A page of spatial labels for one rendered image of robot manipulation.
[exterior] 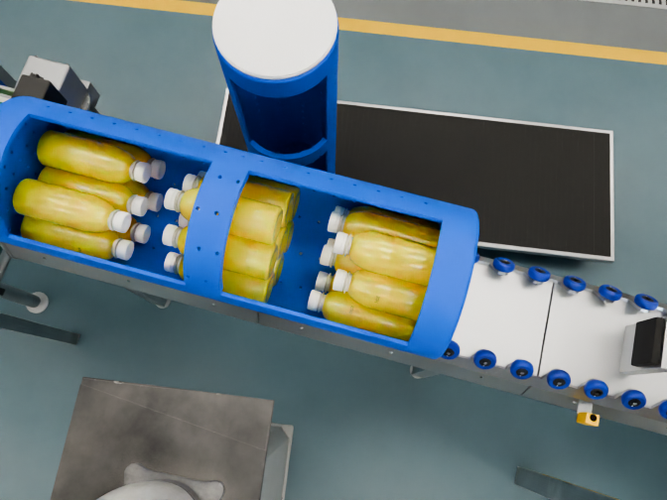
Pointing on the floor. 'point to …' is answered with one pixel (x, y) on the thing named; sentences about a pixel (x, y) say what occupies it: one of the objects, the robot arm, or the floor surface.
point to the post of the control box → (37, 329)
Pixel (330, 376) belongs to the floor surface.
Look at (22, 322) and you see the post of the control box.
